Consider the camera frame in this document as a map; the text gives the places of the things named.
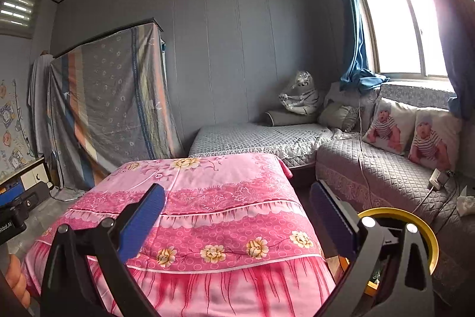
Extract yellow rimmed trash bin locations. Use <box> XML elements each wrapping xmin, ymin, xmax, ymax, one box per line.
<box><xmin>332</xmin><ymin>202</ymin><xmax>440</xmax><ymax>299</ymax></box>

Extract person's left hand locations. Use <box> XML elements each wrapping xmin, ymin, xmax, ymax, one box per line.
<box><xmin>5</xmin><ymin>254</ymin><xmax>31</xmax><ymax>309</ymax></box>

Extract white black cabinet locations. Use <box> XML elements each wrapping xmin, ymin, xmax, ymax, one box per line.
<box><xmin>1</xmin><ymin>156</ymin><xmax>53</xmax><ymax>208</ymax></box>

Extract grey quilted sofa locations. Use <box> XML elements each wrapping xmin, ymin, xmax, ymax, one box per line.
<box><xmin>187</xmin><ymin>79</ymin><xmax>475</xmax><ymax>303</ymax></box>

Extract pink floral table cover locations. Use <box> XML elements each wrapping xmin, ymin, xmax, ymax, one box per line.
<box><xmin>20</xmin><ymin>152</ymin><xmax>337</xmax><ymax>317</ymax></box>

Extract white power strip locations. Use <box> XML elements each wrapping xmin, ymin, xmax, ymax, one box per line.
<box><xmin>428</xmin><ymin>168</ymin><xmax>450</xmax><ymax>191</ymax></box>

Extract grey ruffled cushion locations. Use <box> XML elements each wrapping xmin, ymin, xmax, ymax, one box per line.
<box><xmin>317</xmin><ymin>101</ymin><xmax>359</xmax><ymax>133</ymax></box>

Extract left baby print pillow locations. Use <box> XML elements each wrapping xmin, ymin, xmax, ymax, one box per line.
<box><xmin>362</xmin><ymin>97</ymin><xmax>417</xmax><ymax>155</ymax></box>

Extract baby print pillow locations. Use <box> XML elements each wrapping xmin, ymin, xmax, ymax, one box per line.
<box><xmin>408</xmin><ymin>108</ymin><xmax>462</xmax><ymax>172</ymax></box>
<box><xmin>362</xmin><ymin>97</ymin><xmax>417</xmax><ymax>155</ymax></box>

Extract white crumpled tissue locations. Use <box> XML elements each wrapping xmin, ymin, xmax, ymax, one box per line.
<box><xmin>457</xmin><ymin>186</ymin><xmax>475</xmax><ymax>217</ymax></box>

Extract striped cloth covered wardrobe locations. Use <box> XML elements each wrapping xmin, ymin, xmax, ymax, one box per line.
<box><xmin>28</xmin><ymin>19</ymin><xmax>184</xmax><ymax>191</ymax></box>

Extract grey bolster pillow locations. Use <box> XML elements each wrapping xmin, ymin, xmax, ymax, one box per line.
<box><xmin>264</xmin><ymin>109</ymin><xmax>318</xmax><ymax>126</ymax></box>

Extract right baby print pillow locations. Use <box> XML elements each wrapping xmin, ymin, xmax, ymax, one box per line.
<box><xmin>408</xmin><ymin>108</ymin><xmax>462</xmax><ymax>172</ymax></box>

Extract plastic wrapped tiger plush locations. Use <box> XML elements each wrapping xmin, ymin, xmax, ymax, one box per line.
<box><xmin>278</xmin><ymin>71</ymin><xmax>321</xmax><ymax>116</ymax></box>

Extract blue left curtain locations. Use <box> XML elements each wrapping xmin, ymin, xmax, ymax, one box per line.
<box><xmin>340</xmin><ymin>0</ymin><xmax>389</xmax><ymax>95</ymax></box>

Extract dark blue right curtain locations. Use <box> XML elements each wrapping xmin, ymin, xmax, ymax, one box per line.
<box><xmin>398</xmin><ymin>0</ymin><xmax>475</xmax><ymax>121</ymax></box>

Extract cartoon wall sticker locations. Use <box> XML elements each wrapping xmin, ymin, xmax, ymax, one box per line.
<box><xmin>0</xmin><ymin>79</ymin><xmax>35</xmax><ymax>180</ymax></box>

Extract white charging cable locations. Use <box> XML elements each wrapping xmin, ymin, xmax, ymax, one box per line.
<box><xmin>356</xmin><ymin>105</ymin><xmax>439</xmax><ymax>213</ymax></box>

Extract wall vent window blind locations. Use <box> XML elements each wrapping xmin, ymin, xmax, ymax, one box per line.
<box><xmin>0</xmin><ymin>0</ymin><xmax>42</xmax><ymax>40</ymax></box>

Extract window with frame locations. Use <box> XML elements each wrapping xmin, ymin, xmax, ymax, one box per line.
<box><xmin>360</xmin><ymin>0</ymin><xmax>447</xmax><ymax>79</ymax></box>

